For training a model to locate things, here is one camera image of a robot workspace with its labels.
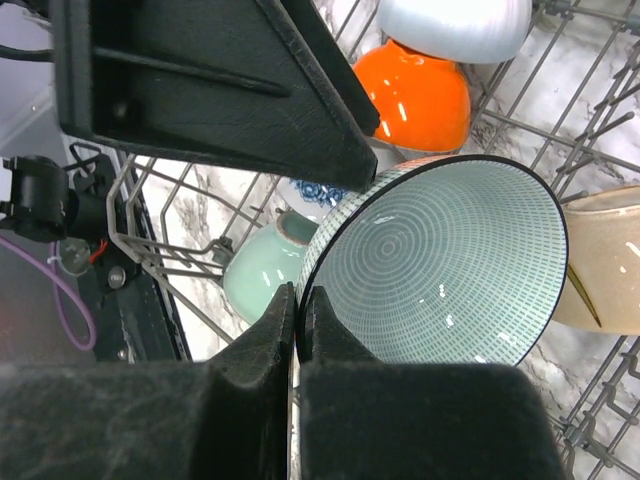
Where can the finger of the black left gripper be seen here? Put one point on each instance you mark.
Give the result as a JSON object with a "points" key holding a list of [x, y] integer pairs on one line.
{"points": [[328, 54], [225, 83]]}

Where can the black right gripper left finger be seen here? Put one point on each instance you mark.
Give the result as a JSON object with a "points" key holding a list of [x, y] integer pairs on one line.
{"points": [[225, 418]]}

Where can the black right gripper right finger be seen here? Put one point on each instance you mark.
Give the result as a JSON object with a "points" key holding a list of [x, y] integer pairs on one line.
{"points": [[363, 419]]}

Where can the blue floral bowl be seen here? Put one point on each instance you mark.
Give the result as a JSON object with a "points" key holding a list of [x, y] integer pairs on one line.
{"points": [[311, 200]]}

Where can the white round bowl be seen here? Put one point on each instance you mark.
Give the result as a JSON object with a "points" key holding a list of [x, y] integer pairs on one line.
{"points": [[423, 102]]}

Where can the celadon green bowl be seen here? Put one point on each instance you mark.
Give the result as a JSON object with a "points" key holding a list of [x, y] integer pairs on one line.
{"points": [[272, 256]]}

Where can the grey bowl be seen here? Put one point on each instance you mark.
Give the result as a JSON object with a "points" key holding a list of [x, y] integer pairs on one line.
{"points": [[466, 31]]}

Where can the beige patterned bowl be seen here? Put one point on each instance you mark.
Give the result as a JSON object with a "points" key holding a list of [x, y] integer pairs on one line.
{"points": [[601, 293]]}

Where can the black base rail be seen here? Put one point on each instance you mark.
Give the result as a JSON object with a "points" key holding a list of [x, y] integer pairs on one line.
{"points": [[137, 319]]}

